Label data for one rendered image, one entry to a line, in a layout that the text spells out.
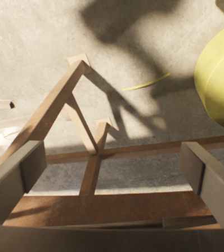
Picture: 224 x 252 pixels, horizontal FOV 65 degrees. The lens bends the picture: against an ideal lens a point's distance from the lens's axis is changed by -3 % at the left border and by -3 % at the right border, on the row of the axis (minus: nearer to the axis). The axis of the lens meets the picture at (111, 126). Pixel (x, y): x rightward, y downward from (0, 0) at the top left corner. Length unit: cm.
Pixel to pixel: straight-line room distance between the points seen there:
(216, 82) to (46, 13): 76
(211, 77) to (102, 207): 63
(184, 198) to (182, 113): 84
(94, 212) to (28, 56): 89
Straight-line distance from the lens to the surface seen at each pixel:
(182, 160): 17
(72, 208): 30
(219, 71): 78
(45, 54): 100
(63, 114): 111
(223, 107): 87
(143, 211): 26
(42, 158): 17
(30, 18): 99
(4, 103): 128
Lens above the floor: 85
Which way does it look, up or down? 49 degrees down
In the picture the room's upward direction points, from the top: 169 degrees counter-clockwise
